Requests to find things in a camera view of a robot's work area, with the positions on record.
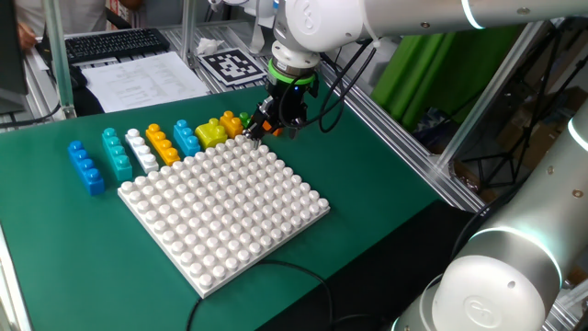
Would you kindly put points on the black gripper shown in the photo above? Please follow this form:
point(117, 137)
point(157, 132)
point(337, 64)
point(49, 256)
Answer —
point(294, 99)

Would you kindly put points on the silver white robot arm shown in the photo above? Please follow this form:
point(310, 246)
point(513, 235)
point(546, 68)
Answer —
point(505, 285)

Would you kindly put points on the person's hand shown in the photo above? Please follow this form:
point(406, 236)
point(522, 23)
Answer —
point(26, 37)

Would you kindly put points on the green two-stud block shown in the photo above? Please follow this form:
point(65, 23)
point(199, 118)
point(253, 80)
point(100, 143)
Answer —
point(245, 120)

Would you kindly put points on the orange-yellow two-stud block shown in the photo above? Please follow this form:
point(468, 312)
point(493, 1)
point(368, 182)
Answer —
point(231, 125)

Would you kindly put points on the lime yellow sloped block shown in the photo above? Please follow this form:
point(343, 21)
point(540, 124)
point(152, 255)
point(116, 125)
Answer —
point(210, 134)

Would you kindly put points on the black white fiducial marker board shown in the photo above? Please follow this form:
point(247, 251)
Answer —
point(232, 66)

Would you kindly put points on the blue three-stud block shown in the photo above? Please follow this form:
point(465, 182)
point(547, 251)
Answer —
point(187, 139)

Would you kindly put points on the crumpled white tissue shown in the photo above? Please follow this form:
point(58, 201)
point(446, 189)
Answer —
point(209, 46)

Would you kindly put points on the white studded baseplate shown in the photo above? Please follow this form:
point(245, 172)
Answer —
point(220, 216)

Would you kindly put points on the orange-yellow four-stud block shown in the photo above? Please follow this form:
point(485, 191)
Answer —
point(163, 146)

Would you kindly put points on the white four-stud block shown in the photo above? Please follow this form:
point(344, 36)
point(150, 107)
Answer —
point(142, 152)

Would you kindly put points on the white printed paper sheet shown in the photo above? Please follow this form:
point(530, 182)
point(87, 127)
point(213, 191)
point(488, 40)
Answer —
point(142, 83)

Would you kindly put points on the teal four-stud block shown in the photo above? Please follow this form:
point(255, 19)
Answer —
point(117, 156)

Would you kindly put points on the black keyboard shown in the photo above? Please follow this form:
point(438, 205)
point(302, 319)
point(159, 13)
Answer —
point(110, 43)

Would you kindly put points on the blue four-stud block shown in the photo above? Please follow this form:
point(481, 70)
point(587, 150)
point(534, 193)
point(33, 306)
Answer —
point(86, 170)

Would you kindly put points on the black computer mouse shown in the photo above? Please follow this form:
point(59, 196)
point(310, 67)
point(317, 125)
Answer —
point(78, 78)

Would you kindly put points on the person in white shirt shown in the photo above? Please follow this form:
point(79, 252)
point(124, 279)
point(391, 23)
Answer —
point(64, 14)

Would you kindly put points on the green table mat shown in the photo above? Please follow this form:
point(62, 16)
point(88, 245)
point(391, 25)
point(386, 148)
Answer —
point(69, 248)

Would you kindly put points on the black tripod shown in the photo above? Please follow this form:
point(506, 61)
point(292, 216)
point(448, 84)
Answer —
point(514, 151)

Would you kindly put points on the dark monitor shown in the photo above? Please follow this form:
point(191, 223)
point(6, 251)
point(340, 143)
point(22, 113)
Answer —
point(11, 46)

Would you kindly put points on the aluminium frame post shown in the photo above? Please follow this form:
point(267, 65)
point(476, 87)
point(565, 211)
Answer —
point(487, 96)
point(59, 60)
point(188, 32)

